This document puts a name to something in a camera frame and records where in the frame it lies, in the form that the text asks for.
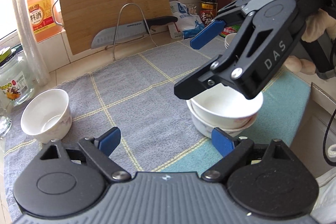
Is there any white floral bowl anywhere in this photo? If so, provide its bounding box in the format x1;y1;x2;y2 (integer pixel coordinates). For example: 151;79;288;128
21;89;72;144

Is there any grey kitchen knife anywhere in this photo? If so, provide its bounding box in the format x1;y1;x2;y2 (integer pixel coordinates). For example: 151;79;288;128
91;16;178;50

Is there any gloved right hand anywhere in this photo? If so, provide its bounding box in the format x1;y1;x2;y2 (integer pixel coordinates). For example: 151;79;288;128
284;9;331;75

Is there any white plate stack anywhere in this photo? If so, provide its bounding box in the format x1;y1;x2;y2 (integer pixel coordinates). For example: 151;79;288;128
224;33;236;49

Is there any dark vinegar bottle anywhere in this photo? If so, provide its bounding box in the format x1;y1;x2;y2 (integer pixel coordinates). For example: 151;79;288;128
200;0;218;26

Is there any blue white salt bag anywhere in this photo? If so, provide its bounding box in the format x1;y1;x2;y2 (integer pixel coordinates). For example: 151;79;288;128
168;1;205;39

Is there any white bottom stacked bowl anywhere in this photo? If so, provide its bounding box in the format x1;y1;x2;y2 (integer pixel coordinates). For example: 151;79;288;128
186;99;258;139

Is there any grey checked cloth mat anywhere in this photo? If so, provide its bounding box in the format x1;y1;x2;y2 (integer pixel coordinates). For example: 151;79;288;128
3;39;237;214

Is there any teal cloth mat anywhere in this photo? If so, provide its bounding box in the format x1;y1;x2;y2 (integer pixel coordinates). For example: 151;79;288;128
152;69;312;177

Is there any clear glass cup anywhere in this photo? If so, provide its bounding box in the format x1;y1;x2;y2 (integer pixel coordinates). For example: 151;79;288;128
0;106;12;138

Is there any glass jar yellow lid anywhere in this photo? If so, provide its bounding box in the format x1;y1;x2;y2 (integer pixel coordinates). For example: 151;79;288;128
1;46;35;107

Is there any orange cooking wine jug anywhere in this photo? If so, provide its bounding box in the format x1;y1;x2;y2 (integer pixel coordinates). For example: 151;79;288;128
27;0;63;43

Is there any metal wire rack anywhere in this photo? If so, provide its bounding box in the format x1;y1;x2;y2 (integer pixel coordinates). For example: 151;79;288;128
100;3;158;61

